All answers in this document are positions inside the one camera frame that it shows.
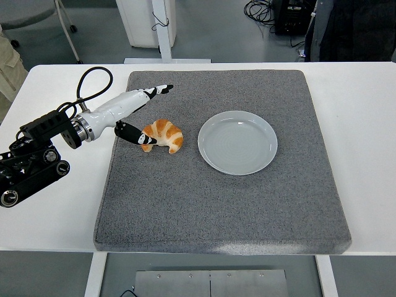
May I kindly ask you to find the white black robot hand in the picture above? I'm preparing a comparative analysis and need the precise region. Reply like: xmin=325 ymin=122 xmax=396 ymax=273
xmin=79 ymin=83 xmax=174 ymax=146

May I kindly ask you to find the golden croissant bread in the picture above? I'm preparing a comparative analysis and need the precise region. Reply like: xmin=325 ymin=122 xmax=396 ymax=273
xmin=140 ymin=118 xmax=184 ymax=154

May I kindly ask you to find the round grey plate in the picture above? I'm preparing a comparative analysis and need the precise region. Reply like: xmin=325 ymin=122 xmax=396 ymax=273
xmin=197 ymin=110 xmax=278 ymax=176

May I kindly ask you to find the grey metal plate with screws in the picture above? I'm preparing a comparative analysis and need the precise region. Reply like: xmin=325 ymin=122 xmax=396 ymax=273
xmin=133 ymin=269 xmax=289 ymax=297

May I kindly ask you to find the white cabinet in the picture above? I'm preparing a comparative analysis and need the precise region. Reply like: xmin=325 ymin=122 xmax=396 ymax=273
xmin=116 ymin=0 xmax=177 ymax=49

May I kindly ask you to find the person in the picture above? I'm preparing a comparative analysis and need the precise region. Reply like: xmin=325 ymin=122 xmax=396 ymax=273
xmin=304 ymin=0 xmax=396 ymax=62
xmin=0 ymin=26 xmax=28 ymax=112

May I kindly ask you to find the grey speckled mat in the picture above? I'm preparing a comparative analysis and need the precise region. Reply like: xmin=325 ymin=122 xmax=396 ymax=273
xmin=93 ymin=69 xmax=353 ymax=256

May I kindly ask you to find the grey chair with casters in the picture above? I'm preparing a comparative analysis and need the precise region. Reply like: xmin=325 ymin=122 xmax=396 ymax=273
xmin=0 ymin=0 xmax=84 ymax=64

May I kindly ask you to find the white table leg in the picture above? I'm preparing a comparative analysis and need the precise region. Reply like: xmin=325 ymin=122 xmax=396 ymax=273
xmin=315 ymin=255 xmax=338 ymax=297
xmin=84 ymin=252 xmax=108 ymax=297

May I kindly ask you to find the black electronics box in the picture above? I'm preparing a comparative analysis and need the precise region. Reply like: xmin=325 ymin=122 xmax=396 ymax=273
xmin=273 ymin=0 xmax=318 ymax=35

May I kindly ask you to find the white stand post with base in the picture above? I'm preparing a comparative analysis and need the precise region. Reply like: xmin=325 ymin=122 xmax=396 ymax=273
xmin=123 ymin=0 xmax=213 ymax=64

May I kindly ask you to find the thin black cord loop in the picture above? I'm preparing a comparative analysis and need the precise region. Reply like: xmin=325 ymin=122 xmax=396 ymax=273
xmin=150 ymin=11 xmax=170 ymax=32

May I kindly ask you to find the black cable tangle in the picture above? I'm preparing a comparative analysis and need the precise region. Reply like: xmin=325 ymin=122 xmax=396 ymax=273
xmin=243 ymin=0 xmax=279 ymax=26

